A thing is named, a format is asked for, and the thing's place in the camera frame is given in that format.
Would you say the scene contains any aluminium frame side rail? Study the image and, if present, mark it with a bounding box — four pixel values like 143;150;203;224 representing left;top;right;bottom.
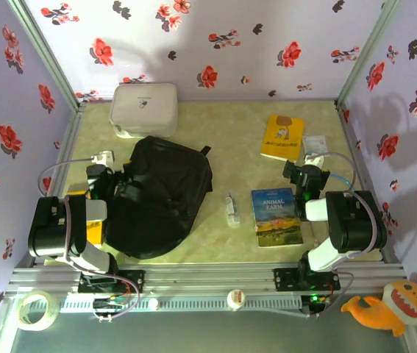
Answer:
29;102;88;268
335;101;400;265

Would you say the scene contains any orange plush toy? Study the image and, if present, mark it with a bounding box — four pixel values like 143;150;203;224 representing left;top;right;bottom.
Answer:
341;279;417;338

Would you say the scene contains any clear tape roll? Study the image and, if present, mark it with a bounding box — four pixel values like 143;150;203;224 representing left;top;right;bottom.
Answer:
16;290;60;332

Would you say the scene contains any aluminium frame post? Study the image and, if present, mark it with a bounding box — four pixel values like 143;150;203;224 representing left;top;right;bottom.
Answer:
6;0;88;111
334;0;403;111

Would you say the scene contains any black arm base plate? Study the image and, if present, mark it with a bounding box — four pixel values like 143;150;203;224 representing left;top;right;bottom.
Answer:
78;270;146;294
273;267;341;292

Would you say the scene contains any black backpack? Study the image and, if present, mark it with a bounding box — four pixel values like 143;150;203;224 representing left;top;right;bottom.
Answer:
103;135;215;260

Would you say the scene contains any small controller board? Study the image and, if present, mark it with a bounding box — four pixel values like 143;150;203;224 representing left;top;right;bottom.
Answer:
302;293;332;318
93;296;130;323

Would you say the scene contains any clear pencil case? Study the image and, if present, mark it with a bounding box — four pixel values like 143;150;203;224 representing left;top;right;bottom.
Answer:
225;189;241;229

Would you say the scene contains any white slotted cable duct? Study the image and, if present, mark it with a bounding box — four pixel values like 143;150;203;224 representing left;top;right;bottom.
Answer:
59;296;303;313

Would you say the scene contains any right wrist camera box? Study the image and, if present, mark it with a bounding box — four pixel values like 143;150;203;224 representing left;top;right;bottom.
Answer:
302;152;326;167

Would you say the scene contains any white plastic storage box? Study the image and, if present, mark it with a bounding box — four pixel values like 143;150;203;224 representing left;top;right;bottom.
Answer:
109;82;179;140

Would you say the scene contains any white and blue packet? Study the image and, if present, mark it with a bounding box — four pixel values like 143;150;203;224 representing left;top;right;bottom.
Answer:
302;135;329;156

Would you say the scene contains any blue Animal Farm book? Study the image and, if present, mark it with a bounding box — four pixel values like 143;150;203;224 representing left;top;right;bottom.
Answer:
251;188;304;248

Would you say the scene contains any stethoscope with blue tube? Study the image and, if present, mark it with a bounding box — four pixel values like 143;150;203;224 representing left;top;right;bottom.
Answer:
310;171;354;249

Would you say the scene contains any lilac left arm cable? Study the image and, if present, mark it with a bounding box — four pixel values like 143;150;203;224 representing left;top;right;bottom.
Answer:
37;156;141;324

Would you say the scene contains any white bottle with red label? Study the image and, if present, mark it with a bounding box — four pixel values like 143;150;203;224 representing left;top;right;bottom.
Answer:
227;288;246;312

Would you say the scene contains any aluminium frame cross rail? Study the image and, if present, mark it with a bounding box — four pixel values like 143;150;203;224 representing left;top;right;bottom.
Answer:
4;263;410;299

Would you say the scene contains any yellow book with drawing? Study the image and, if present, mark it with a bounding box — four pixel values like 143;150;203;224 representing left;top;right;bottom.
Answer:
260;114;305;163

